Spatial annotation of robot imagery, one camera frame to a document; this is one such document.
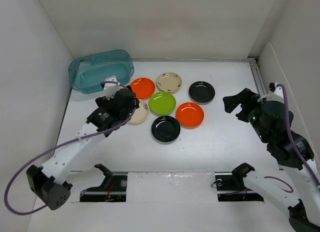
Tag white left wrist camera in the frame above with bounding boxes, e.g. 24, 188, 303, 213
102, 76, 121, 100

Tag black plate front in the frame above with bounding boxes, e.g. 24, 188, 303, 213
151, 116, 181, 143

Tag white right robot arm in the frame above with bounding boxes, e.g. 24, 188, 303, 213
222, 86, 320, 231

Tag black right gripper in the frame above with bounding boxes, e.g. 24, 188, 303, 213
222, 87, 270, 142

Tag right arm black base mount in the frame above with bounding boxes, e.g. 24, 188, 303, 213
211, 163, 264, 202

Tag teal plastic bin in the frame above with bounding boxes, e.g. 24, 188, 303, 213
68, 50, 134, 94

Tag green plate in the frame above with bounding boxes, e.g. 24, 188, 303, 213
149, 92, 177, 115

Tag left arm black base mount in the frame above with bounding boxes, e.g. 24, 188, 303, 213
79, 164, 128, 202

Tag beige floral plate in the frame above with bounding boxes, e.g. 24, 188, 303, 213
129, 99, 150, 125
156, 72, 183, 93

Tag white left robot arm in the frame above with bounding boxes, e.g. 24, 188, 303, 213
26, 88, 139, 210

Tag black plate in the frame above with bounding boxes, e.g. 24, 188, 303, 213
188, 81, 216, 103
151, 116, 181, 143

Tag beige floral plate back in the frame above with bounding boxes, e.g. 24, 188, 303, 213
156, 72, 183, 93

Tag black plate back right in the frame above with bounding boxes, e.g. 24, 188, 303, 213
188, 81, 216, 103

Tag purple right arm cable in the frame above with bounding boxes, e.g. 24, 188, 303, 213
262, 83, 320, 195

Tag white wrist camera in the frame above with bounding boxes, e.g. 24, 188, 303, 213
102, 76, 121, 100
257, 82, 284, 103

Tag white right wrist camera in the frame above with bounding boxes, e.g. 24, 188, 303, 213
257, 82, 284, 103

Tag orange plate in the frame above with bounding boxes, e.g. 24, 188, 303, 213
130, 77, 156, 100
175, 102, 205, 128

